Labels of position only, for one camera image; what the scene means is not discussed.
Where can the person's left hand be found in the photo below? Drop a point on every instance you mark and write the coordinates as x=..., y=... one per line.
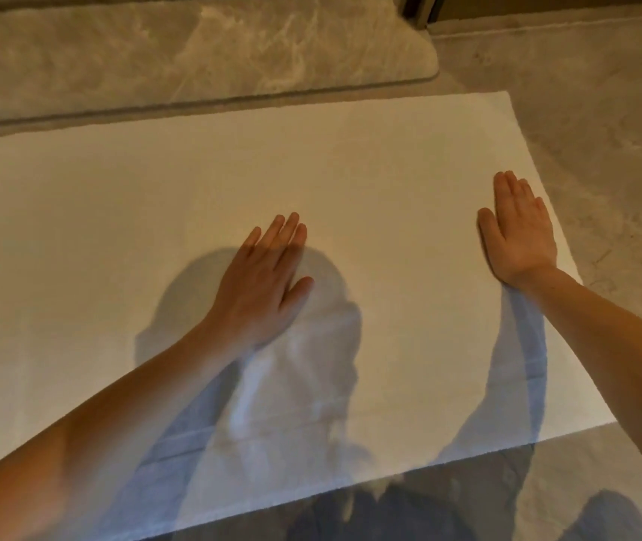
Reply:
x=256, y=298

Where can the person's right hand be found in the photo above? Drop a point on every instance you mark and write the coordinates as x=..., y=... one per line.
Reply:
x=521, y=242

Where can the person's right little finger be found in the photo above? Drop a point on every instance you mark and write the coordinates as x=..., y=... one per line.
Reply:
x=538, y=211

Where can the person's right middle finger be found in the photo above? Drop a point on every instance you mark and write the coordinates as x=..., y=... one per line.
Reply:
x=511, y=191

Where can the person's right thumb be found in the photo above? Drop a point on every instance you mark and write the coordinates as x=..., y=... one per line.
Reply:
x=488, y=233

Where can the person's left middle finger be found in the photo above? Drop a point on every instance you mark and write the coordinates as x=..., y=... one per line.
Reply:
x=285, y=236

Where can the person's left little finger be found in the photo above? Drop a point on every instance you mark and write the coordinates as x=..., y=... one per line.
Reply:
x=251, y=242

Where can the person's left thumb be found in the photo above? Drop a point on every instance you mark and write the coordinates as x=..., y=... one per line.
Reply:
x=298, y=294

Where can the white towel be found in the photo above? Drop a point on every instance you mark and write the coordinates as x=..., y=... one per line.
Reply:
x=355, y=180

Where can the person's left forearm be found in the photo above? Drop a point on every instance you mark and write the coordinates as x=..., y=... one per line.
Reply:
x=95, y=433

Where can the person's right forearm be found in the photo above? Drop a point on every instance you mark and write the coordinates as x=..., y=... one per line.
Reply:
x=619, y=354

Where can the dark furniture leg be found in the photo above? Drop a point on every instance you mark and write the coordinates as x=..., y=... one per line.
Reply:
x=421, y=8

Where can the rounded grey marble slab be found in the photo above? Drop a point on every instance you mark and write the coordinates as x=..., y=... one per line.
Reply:
x=186, y=44

